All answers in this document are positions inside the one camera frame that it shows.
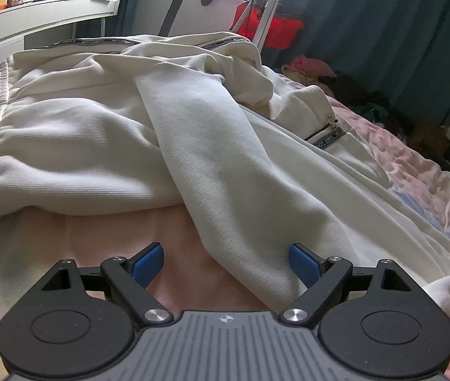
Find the white zip-up jacket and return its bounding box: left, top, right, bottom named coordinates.
left=0, top=33, right=450, bottom=317

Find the dark clothes pile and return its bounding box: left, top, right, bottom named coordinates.
left=319, top=72, right=450, bottom=185

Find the white folding stand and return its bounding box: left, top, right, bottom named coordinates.
left=231, top=0, right=279, bottom=51

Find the pink patterned bed sheet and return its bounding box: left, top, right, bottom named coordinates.
left=0, top=99, right=450, bottom=379

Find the pink cloth pile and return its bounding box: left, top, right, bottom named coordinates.
left=282, top=55, right=338, bottom=84

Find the dark teal curtain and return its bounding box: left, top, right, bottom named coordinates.
left=77, top=0, right=450, bottom=128

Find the white desk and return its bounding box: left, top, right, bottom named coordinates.
left=0, top=0, right=121, bottom=60

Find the red bag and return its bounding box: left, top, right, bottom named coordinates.
left=236, top=3, right=304, bottom=50

